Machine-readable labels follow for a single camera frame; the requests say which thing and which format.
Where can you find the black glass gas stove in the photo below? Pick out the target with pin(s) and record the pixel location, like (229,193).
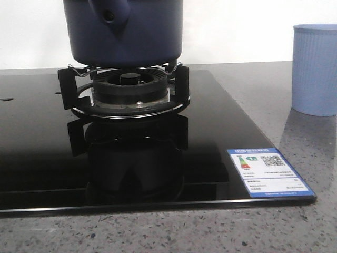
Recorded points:
(54,163)

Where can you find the right burner with pot support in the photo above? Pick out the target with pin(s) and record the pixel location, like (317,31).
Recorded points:
(125,94)

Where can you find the dark blue saucepan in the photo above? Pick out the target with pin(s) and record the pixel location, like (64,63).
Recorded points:
(120,34)

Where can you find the light blue ribbed cup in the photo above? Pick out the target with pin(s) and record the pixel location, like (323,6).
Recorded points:
(314,69)

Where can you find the blue energy label sticker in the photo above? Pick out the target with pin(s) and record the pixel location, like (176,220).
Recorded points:
(267,174)

